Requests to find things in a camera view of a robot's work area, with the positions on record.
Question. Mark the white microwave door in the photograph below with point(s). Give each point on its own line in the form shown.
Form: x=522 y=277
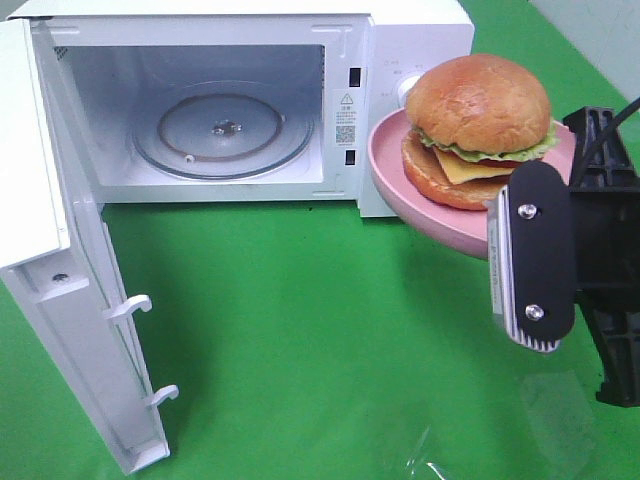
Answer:
x=57 y=259

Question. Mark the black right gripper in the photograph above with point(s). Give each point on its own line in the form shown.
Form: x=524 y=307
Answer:
x=605 y=213

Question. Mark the burger with lettuce and cheese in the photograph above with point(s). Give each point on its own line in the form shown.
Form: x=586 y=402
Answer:
x=474 y=120

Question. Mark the pink round plate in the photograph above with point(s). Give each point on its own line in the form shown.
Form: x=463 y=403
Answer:
x=463 y=231

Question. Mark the white microwave oven body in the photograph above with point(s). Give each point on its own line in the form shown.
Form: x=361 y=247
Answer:
x=353 y=53

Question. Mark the white upper power knob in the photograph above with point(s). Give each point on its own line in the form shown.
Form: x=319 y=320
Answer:
x=404 y=87

